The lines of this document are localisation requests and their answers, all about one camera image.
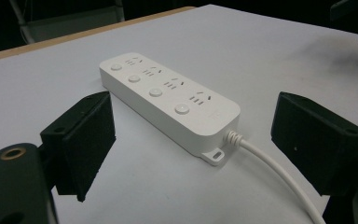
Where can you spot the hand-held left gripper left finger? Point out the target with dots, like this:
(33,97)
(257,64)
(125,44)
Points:
(84,140)

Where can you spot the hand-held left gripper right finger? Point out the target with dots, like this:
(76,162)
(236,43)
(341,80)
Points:
(317,143)

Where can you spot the white power strip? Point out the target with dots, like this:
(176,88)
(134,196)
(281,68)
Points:
(167,105)

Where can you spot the grey metal stand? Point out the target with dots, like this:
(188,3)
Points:
(71,25)

